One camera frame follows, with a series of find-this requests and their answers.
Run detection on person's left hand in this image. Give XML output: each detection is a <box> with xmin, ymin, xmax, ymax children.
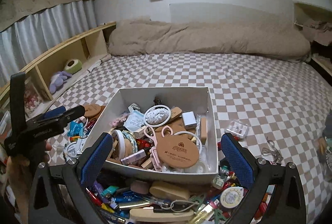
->
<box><xmin>5</xmin><ymin>140</ymin><xmax>52</xmax><ymax>224</ymax></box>

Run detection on blue wet-wipe packet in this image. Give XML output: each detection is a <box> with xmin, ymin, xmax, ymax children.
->
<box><xmin>67</xmin><ymin>121</ymin><xmax>84</xmax><ymax>137</ymax></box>

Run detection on round white tape tin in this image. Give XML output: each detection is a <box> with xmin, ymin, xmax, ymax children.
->
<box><xmin>220</xmin><ymin>187</ymin><xmax>244</xmax><ymax>209</ymax></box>

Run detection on purple plush toy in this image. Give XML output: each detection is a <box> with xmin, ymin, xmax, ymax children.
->
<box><xmin>49</xmin><ymin>71</ymin><xmax>72</xmax><ymax>95</ymax></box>

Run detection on wooden bedside shelf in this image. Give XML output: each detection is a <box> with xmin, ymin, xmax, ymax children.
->
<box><xmin>0</xmin><ymin>21</ymin><xmax>117</xmax><ymax>121</ymax></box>

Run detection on round cork coaster on bed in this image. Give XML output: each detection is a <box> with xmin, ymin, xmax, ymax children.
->
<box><xmin>84</xmin><ymin>103</ymin><xmax>101</xmax><ymax>118</ymax></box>

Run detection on clear plastic small case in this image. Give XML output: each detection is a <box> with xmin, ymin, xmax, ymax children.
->
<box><xmin>225</xmin><ymin>121</ymin><xmax>249</xmax><ymax>140</ymax></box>

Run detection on white printed sachet packet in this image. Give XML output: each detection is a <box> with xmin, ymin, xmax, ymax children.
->
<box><xmin>124</xmin><ymin>110</ymin><xmax>145</xmax><ymax>132</ymax></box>

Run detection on checkered bed sheet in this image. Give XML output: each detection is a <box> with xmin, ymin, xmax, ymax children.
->
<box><xmin>54</xmin><ymin>53</ymin><xmax>331</xmax><ymax>223</ymax></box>

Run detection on tan oval cork piece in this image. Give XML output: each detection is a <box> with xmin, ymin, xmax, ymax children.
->
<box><xmin>149</xmin><ymin>181</ymin><xmax>190</xmax><ymax>201</ymax></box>

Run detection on wooden block in box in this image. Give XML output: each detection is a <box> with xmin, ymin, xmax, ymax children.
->
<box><xmin>200</xmin><ymin>117</ymin><xmax>208</xmax><ymax>145</ymax></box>

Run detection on pink scissors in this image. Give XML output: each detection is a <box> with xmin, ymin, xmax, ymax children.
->
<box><xmin>144</xmin><ymin>125</ymin><xmax>173</xmax><ymax>172</ymax></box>

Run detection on grey window curtain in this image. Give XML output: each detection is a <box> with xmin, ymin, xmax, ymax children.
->
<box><xmin>0</xmin><ymin>0</ymin><xmax>97</xmax><ymax>86</ymax></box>

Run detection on white open storage box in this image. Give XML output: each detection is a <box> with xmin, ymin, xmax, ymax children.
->
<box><xmin>82</xmin><ymin>86</ymin><xmax>219</xmax><ymax>185</ymax></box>

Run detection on round cork coaster in box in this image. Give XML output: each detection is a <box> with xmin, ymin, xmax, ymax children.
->
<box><xmin>156</xmin><ymin>135</ymin><xmax>199</xmax><ymax>168</ymax></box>

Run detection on white charger cube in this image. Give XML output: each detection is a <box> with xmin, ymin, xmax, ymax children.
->
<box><xmin>182</xmin><ymin>111</ymin><xmax>197</xmax><ymax>129</ymax></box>

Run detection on beige fluffy duvet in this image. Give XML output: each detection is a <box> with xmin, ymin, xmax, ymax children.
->
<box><xmin>108</xmin><ymin>19</ymin><xmax>311</xmax><ymax>61</ymax></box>

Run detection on wardrobe shelf with clothes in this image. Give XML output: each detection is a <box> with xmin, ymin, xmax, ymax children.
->
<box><xmin>294</xmin><ymin>2</ymin><xmax>331</xmax><ymax>80</ymax></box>

